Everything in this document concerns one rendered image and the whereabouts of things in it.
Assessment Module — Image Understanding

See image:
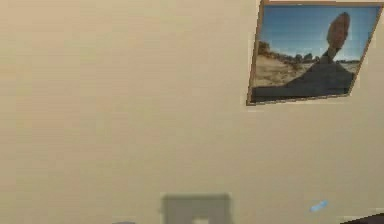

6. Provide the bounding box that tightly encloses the small blue object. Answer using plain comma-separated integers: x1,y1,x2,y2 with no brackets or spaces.
308,199,330,214

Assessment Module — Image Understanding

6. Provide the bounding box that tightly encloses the framed desert rock picture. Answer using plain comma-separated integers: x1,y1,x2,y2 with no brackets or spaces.
245,0,384,107

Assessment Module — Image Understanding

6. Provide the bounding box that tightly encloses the dark brown furniture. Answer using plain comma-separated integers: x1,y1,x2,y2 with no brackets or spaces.
339,213,384,224

